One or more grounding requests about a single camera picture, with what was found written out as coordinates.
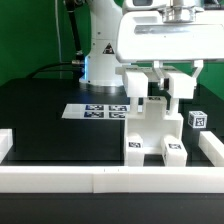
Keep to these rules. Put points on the white marker base plate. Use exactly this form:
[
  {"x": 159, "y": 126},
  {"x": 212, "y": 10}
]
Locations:
[{"x": 95, "y": 111}]

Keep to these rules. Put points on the white chair seat part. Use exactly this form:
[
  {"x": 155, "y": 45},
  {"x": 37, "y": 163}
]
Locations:
[{"x": 145, "y": 129}]

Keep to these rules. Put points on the white front fence bar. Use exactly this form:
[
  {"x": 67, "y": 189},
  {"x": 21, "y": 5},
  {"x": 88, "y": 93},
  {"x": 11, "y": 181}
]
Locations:
[{"x": 52, "y": 179}]

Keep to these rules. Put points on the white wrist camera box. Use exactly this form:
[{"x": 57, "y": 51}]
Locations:
[{"x": 141, "y": 5}]

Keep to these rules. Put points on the white fence bar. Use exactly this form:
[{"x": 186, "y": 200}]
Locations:
[
  {"x": 212, "y": 147},
  {"x": 52, "y": 179},
  {"x": 6, "y": 142}
]

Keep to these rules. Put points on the white right fence bar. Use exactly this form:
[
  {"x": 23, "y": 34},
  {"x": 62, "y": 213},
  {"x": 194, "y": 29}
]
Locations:
[{"x": 212, "y": 147}]

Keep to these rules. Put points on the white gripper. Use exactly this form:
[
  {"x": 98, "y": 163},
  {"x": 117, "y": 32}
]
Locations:
[{"x": 143, "y": 37}]

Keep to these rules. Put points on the white chair back frame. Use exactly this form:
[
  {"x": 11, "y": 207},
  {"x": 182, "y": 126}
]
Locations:
[{"x": 136, "y": 81}]

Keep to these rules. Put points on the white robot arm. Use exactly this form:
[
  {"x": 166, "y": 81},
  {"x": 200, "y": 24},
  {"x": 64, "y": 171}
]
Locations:
[{"x": 101, "y": 61}]

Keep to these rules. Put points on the white left fence bar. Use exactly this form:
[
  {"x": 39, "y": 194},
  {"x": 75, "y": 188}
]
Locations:
[{"x": 6, "y": 142}]

